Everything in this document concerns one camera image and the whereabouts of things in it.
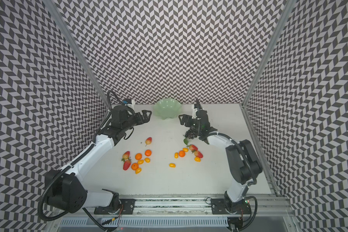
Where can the orange left right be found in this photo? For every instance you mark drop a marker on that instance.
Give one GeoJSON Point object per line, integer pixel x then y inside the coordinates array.
{"type": "Point", "coordinates": [148, 153]}

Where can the left corner aluminium post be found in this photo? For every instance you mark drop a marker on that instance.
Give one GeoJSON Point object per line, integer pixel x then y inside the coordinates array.
{"type": "Point", "coordinates": [50, 5]}

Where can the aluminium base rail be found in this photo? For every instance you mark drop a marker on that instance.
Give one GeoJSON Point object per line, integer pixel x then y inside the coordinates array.
{"type": "Point", "coordinates": [259, 213]}

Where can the green wavy glass bowl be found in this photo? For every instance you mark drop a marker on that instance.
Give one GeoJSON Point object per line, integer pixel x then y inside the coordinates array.
{"type": "Point", "coordinates": [167, 108]}

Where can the corner aluminium post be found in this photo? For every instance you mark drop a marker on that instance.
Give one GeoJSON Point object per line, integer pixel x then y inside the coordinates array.
{"type": "Point", "coordinates": [50, 5]}
{"type": "Point", "coordinates": [288, 8]}

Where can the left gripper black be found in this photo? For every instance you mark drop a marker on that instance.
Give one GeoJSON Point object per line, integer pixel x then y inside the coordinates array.
{"type": "Point", "coordinates": [140, 121]}

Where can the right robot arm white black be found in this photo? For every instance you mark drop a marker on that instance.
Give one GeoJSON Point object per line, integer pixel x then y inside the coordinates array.
{"type": "Point", "coordinates": [244, 163]}

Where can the yellow kumquat left bottom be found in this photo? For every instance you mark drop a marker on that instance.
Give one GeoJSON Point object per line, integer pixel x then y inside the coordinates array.
{"type": "Point", "coordinates": [138, 170]}

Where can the orange left upper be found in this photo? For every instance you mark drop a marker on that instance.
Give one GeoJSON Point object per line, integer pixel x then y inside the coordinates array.
{"type": "Point", "coordinates": [138, 156]}

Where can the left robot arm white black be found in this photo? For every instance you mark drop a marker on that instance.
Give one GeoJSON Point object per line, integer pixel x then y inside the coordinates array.
{"type": "Point", "coordinates": [63, 189]}

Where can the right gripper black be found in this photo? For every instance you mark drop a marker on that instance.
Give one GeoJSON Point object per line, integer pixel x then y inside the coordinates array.
{"type": "Point", "coordinates": [188, 123]}

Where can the dark grape bunch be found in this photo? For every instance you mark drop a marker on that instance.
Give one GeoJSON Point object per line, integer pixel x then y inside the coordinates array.
{"type": "Point", "coordinates": [191, 133]}

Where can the right corner aluminium post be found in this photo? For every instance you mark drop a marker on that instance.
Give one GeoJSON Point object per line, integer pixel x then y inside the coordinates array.
{"type": "Point", "coordinates": [288, 8]}

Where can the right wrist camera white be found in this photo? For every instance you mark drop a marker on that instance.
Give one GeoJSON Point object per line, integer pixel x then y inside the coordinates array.
{"type": "Point", "coordinates": [193, 112]}

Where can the small peach with stem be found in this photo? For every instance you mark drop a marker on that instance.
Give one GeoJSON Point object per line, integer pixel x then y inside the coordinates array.
{"type": "Point", "coordinates": [148, 141]}

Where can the orange left lower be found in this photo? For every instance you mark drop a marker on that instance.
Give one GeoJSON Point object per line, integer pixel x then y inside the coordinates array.
{"type": "Point", "coordinates": [134, 166]}

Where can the strawberry red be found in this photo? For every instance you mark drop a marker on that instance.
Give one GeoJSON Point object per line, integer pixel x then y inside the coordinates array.
{"type": "Point", "coordinates": [126, 164]}

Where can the orange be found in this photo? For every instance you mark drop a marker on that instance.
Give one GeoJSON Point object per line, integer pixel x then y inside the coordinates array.
{"type": "Point", "coordinates": [148, 153]}
{"type": "Point", "coordinates": [182, 153]}
{"type": "Point", "coordinates": [134, 166]}
{"type": "Point", "coordinates": [138, 156]}

